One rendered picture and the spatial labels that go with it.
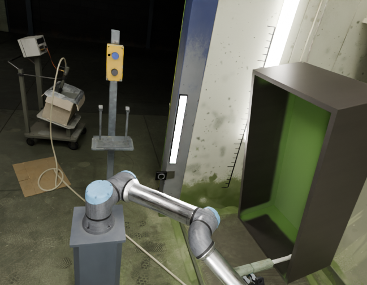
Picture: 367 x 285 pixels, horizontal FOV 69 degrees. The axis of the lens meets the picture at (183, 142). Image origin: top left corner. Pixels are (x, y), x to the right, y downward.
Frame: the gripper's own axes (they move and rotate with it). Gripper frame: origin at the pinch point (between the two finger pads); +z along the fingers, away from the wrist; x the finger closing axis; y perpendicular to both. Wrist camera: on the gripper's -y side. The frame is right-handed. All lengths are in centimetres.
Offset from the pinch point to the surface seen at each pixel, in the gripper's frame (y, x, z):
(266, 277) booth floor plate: 48, 44, 19
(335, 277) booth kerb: 43, 97, -2
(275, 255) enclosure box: 4.7, 30.5, 7.1
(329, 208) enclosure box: -55, 30, -16
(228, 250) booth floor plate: 44, 27, 52
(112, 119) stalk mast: -57, -59, 127
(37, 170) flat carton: 28, -130, 205
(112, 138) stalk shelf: -41, -60, 124
